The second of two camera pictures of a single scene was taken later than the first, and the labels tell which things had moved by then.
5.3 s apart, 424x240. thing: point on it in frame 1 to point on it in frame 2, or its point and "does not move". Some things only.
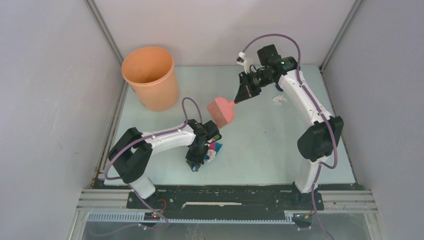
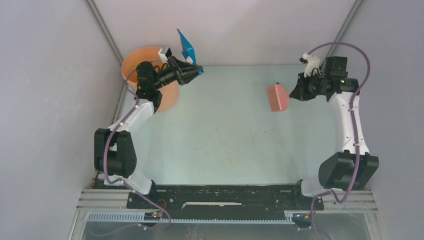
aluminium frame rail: [109, 205] does not move
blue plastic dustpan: [217, 146] to [188, 50]
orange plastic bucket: [151, 72] does not move
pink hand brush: [221, 111] to [278, 97]
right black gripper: [246, 90] to [300, 92]
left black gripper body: [195, 155] to [176, 69]
